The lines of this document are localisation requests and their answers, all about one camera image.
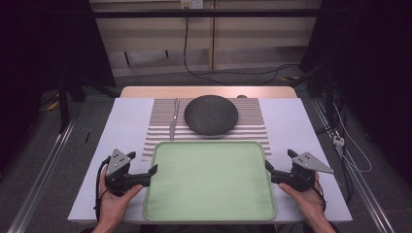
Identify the black metal stand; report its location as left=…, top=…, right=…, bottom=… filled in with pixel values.
left=55, top=73, right=120, bottom=134

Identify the hand-held gripper black cable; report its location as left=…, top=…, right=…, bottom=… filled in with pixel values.
left=93, top=156, right=112, bottom=221
left=311, top=179, right=327, bottom=212

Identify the white wall outlet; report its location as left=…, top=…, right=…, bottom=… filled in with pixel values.
left=180, top=0, right=205, bottom=10

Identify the black horizontal bar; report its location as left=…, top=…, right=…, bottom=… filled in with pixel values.
left=91, top=9, right=323, bottom=19

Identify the striped placemat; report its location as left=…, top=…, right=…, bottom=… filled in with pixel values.
left=141, top=97, right=273, bottom=162

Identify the person's right hand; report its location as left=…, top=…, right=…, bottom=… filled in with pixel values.
left=278, top=172, right=326, bottom=221

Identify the left hand-held gripper black cable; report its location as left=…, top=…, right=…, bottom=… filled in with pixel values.
left=93, top=156, right=112, bottom=221

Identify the person's left hand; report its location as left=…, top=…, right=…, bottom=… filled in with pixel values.
left=98, top=166, right=144, bottom=224

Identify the dark grey round plate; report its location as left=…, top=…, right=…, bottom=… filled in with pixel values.
left=184, top=94, right=240, bottom=137

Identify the white cable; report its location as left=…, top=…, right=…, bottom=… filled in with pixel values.
left=331, top=101, right=373, bottom=174

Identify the wooden table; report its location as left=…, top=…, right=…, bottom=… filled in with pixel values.
left=120, top=85, right=298, bottom=100

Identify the dark curtain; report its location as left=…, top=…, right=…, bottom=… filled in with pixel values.
left=298, top=0, right=412, bottom=178
left=0, top=0, right=117, bottom=171

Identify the right hand-held gripper black cable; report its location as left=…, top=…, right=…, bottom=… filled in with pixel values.
left=311, top=179, right=327, bottom=212

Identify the light green tray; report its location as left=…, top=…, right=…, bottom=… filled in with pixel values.
left=143, top=140, right=277, bottom=222

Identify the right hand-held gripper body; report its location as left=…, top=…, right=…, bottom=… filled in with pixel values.
left=271, top=151, right=335, bottom=193

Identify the metal floor rail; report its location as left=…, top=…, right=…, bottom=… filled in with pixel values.
left=6, top=113, right=80, bottom=233
left=310, top=96, right=396, bottom=233

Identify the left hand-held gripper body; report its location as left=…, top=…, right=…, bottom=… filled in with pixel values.
left=104, top=149, right=152, bottom=197

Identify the long black cable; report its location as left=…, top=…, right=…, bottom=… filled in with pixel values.
left=183, top=16, right=301, bottom=87

